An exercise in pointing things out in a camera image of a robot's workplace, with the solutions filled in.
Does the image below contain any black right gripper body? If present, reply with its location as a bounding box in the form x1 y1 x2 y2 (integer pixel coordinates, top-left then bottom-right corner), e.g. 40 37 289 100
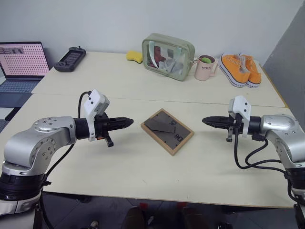
225 113 244 143

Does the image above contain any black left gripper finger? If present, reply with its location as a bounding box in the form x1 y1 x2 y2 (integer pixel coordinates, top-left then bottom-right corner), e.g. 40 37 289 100
110 116 134 125
110 123 133 131

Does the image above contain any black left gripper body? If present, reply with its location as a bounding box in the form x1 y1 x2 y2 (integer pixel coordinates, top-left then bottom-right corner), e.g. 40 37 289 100
94 114 114 148

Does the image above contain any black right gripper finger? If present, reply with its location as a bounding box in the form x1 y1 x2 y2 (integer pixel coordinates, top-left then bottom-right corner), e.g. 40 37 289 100
203 122 229 130
202 115 230 124

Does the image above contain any pink mug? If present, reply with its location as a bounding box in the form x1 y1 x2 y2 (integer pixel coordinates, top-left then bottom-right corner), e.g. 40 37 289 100
194 54 219 82

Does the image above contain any orange canvas sneaker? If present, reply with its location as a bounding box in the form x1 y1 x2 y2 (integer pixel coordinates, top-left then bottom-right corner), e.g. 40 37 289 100
218 52 251 88
239 54 263 89

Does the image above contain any yellow sponge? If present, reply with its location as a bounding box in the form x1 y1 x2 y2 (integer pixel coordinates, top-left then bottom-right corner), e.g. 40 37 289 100
126 50 143 65

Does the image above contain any black handheld game console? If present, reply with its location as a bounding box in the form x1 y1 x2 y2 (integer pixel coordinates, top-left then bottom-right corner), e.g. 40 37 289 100
53 46 87 73

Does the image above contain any green transparent zip pouch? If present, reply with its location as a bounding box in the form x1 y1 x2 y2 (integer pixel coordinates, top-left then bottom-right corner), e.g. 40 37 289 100
141 32 196 83

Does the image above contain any dark brown rounded shape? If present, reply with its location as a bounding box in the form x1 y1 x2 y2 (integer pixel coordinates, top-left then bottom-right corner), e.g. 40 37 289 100
122 206 148 229

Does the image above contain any grey laptop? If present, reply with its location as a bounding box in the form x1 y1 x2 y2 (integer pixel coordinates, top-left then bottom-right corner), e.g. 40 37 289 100
0 42 51 108

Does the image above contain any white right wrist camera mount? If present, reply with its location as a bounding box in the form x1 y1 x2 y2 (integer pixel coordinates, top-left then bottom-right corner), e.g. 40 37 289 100
228 95 252 139

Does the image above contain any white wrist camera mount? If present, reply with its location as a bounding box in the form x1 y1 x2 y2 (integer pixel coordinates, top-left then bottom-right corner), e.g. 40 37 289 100
83 88 111 142
228 95 252 139

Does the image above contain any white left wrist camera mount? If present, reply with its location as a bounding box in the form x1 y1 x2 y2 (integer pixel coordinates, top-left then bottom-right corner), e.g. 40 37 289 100
83 88 111 142

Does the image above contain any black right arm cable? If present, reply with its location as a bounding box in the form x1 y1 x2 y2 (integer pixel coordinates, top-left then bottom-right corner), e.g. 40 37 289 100
233 133 296 206

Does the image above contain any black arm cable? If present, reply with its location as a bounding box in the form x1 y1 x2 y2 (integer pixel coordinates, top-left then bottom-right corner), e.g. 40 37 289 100
233 133 296 206
35 90 94 229

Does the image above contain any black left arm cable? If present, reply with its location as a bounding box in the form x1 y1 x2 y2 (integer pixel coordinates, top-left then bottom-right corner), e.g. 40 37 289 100
35 90 94 229

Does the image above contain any wooden picture frame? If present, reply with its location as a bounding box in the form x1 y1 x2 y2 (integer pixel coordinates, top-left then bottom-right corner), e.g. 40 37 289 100
140 108 195 156

